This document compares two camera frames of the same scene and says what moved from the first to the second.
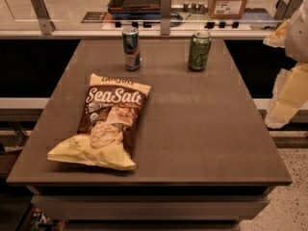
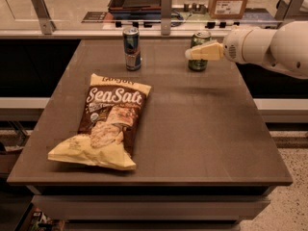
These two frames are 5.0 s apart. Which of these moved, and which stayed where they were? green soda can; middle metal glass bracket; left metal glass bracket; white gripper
Moved: white gripper
Stayed: middle metal glass bracket; green soda can; left metal glass bracket
